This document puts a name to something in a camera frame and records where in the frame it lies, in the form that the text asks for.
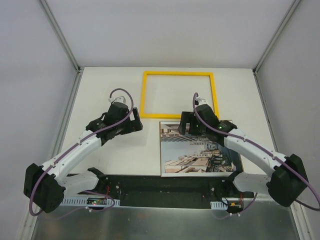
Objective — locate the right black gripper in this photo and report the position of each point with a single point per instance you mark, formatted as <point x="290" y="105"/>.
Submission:
<point x="186" y="120"/>

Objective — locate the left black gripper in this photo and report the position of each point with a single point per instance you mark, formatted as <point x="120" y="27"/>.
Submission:
<point x="136" y="118"/>

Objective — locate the yellow wooden picture frame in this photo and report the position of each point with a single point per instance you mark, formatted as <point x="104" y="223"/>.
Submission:
<point x="165" y="94"/>

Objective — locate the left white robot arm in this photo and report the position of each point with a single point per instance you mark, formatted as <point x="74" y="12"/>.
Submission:
<point x="48" y="184"/>

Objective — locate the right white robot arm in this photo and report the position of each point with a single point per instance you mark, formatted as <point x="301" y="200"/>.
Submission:
<point x="285" y="176"/>

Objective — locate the street photo on board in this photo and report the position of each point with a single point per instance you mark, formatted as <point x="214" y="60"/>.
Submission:
<point x="193" y="155"/>

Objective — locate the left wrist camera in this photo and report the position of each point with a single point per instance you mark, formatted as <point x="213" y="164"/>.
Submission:
<point x="119" y="99"/>

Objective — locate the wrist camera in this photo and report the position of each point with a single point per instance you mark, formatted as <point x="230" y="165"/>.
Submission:
<point x="200" y="101"/>
<point x="119" y="99"/>

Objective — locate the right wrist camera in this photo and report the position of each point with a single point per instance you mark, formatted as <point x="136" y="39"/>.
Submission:
<point x="200" y="101"/>

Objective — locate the left aluminium corner post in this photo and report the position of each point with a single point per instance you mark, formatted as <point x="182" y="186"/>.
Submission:
<point x="59" y="34"/>

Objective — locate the aluminium corner post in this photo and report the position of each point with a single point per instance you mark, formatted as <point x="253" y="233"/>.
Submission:
<point x="59" y="34"/>
<point x="277" y="34"/>

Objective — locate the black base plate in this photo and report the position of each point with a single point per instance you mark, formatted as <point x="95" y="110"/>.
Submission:
<point x="168" y="192"/>

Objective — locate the right white cable duct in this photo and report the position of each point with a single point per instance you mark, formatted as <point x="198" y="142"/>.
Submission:
<point x="218" y="205"/>

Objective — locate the white cable duct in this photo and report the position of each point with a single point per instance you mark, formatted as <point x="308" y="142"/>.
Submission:
<point x="218" y="205"/>
<point x="83" y="201"/>

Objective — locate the right aluminium corner post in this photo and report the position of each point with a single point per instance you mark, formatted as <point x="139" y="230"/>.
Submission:
<point x="277" y="34"/>

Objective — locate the left white cable duct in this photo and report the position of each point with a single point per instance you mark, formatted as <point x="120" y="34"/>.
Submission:
<point x="83" y="201"/>

